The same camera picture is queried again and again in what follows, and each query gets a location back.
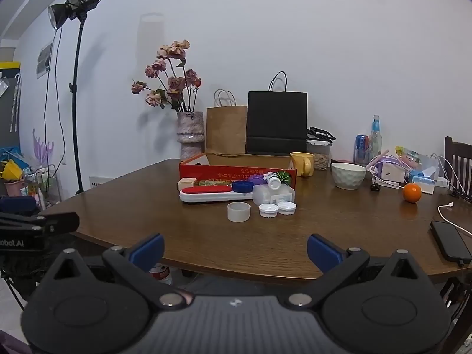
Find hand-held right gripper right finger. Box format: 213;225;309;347
283;233;425;309

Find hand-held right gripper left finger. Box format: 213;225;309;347
52;233;187;309

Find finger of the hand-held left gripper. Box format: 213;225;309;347
0;196;37;212
0;212;80;236

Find red cardboard box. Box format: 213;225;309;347
179;152;298;189

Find red label water bottle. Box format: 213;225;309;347
149;263;172;285

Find purple flower decoration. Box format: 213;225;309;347
32;129;54;166

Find white bowl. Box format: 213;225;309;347
331;163;367;191

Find white lint brush red pad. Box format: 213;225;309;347
179;186;255;203

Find yellow mug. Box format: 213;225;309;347
290;152;315;177

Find clear container with black lid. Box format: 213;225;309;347
306;126;336;171

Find white charger box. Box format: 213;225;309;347
381;163;406;184

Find orange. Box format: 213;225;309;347
402;183;422;203

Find blue soda can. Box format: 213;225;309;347
355;134;370;163

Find blue tissue pack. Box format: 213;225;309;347
407;170;437;194

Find clear glass bottle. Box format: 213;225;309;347
369;115;383;163

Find mottled pink vase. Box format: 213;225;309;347
177;111;204;162

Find black phone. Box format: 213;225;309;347
431;220;472;263

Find yellow green snack packet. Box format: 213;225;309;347
395;146;421;163

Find clear plastic bag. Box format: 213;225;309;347
417;154;441;178

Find black paper bag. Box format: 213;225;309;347
246;71;308;156

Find brown paper bag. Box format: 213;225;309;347
206;89;248;155

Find dark wooden chair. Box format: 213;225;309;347
444;136;472;203

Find dried pink roses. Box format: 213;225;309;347
132;39;202;113

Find black studio light on stand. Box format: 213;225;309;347
48;0;103;196

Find black light cable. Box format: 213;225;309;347
41;27;61;166

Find white charging cable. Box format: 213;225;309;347
438;202;472;237

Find wall picture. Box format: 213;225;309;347
36;42;54;79

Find white cables bundle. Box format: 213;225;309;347
430;154;466;194

